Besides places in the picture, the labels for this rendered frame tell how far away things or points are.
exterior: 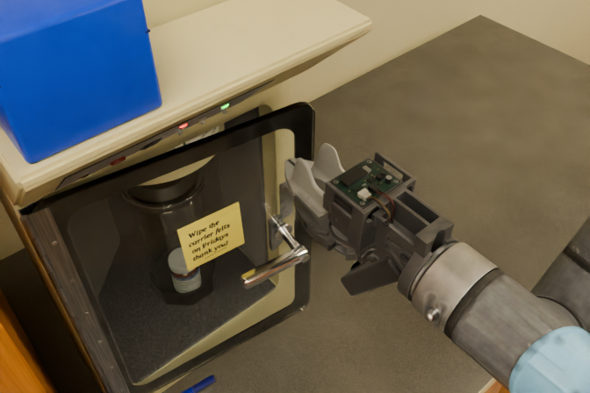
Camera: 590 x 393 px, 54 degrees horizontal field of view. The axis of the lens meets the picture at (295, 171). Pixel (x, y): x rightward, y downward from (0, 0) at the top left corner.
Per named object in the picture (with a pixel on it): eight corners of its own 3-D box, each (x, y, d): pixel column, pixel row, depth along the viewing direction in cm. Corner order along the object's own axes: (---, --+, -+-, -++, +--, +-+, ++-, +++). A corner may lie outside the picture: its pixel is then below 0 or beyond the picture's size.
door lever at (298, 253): (226, 264, 71) (224, 251, 69) (291, 232, 75) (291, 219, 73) (247, 296, 68) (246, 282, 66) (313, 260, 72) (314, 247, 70)
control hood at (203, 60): (3, 193, 49) (-46, 99, 42) (293, 60, 64) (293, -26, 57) (58, 279, 43) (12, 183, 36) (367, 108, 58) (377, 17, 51)
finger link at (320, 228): (317, 180, 63) (374, 226, 58) (316, 191, 64) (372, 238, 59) (284, 200, 60) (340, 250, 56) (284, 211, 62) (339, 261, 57)
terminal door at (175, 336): (119, 404, 78) (24, 206, 51) (306, 303, 90) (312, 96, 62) (121, 410, 78) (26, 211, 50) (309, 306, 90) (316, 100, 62)
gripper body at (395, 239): (374, 146, 58) (471, 214, 51) (367, 203, 64) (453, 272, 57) (317, 180, 54) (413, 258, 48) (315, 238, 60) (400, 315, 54)
